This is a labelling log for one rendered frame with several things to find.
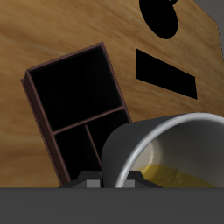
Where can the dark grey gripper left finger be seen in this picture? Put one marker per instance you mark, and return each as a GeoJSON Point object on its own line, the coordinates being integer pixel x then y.
{"type": "Point", "coordinates": [91, 176]}

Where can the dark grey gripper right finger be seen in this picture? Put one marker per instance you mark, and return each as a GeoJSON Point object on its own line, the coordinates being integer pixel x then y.
{"type": "Point", "coordinates": [137, 176]}

